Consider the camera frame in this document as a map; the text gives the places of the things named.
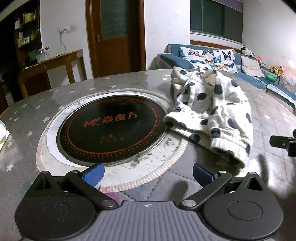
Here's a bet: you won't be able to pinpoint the brown wooden door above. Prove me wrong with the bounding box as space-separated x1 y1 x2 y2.
85 1 146 78

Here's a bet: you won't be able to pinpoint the black white plush toy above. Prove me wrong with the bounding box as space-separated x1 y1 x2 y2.
241 47 254 58

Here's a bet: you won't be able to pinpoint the beige square cushion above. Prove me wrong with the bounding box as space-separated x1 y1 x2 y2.
241 56 264 77

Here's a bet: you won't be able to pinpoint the colourful toys on sofa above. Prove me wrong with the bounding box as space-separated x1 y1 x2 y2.
264 66 295 94

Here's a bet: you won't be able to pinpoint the butterfly print pillow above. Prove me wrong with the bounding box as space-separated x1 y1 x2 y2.
179 47 238 73

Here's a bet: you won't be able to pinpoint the dark wooden shelf cabinet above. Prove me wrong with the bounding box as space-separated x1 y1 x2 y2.
1 1 42 106

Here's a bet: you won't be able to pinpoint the grey star patterned tablecloth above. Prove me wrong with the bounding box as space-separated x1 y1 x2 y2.
1 67 295 240

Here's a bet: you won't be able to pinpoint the white wall socket with cable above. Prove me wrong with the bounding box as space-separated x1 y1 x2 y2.
59 26 71 54

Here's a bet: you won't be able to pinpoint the white tissue pack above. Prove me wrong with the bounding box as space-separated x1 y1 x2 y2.
0 120 10 150

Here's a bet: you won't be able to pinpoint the glass jar on side table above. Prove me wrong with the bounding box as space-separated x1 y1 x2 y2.
36 46 50 63

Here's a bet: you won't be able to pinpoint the white navy polka dot garment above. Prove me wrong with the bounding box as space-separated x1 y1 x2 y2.
164 67 253 168

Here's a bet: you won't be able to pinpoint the blue sectional sofa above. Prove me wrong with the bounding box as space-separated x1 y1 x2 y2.
156 44 295 110

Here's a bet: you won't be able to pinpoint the brown wooden side table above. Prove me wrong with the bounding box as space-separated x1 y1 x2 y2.
18 49 87 98

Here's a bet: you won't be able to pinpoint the round black induction cooktop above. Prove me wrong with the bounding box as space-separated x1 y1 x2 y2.
57 94 167 166

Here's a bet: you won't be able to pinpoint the dark green window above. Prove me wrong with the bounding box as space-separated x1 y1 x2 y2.
190 0 243 42

